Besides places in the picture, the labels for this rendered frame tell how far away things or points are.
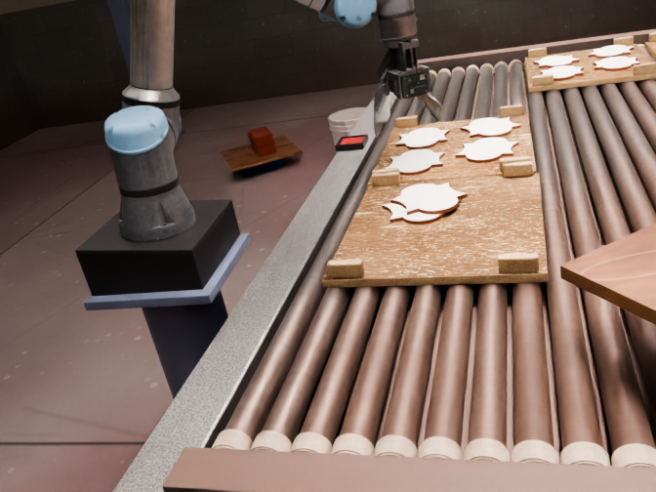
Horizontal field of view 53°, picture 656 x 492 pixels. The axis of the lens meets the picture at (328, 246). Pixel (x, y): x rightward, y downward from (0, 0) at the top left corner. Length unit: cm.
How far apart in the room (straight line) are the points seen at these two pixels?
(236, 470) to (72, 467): 174
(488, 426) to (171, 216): 77
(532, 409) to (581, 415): 5
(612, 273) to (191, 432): 53
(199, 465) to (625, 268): 52
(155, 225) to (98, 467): 125
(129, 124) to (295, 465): 77
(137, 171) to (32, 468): 147
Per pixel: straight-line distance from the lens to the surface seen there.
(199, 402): 91
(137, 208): 131
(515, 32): 664
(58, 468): 249
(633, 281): 79
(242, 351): 98
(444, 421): 79
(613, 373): 86
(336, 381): 87
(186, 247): 126
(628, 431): 78
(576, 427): 78
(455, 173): 143
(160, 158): 129
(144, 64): 139
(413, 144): 162
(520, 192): 130
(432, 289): 103
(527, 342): 90
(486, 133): 163
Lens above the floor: 144
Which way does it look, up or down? 25 degrees down
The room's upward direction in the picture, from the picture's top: 11 degrees counter-clockwise
